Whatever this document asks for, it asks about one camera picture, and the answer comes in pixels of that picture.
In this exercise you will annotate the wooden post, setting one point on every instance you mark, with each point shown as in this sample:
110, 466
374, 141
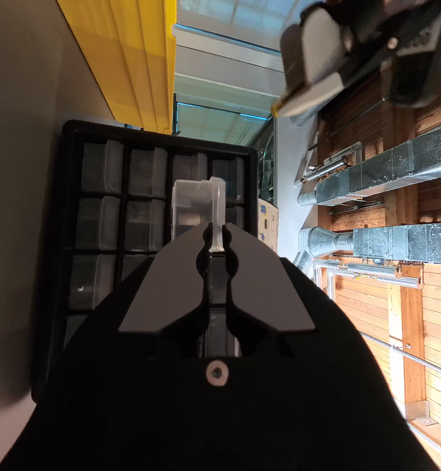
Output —
405, 316

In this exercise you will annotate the printed instruction sheet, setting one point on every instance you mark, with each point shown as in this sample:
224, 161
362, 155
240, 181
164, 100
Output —
268, 224

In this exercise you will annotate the metal air duct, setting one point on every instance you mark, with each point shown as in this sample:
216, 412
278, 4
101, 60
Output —
397, 243
382, 169

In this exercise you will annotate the clear plastic drawer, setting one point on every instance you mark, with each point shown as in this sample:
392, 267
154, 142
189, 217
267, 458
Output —
195, 202

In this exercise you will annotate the yellow plastic bin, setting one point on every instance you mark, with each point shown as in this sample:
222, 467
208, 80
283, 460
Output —
125, 51

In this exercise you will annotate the glass partition wall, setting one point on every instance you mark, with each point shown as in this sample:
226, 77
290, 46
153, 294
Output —
228, 73

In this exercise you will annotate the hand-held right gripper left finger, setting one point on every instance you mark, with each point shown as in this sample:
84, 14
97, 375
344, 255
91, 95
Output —
165, 294

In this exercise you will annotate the black drawer cabinet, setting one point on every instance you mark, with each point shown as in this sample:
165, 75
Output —
51, 294

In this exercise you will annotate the silver pipe bundle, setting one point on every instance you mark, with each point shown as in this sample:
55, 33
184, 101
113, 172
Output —
338, 158

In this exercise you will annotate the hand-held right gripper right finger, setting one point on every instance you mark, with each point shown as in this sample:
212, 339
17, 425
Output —
272, 294

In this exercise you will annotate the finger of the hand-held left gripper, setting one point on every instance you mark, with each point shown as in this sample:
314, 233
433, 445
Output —
316, 94
316, 51

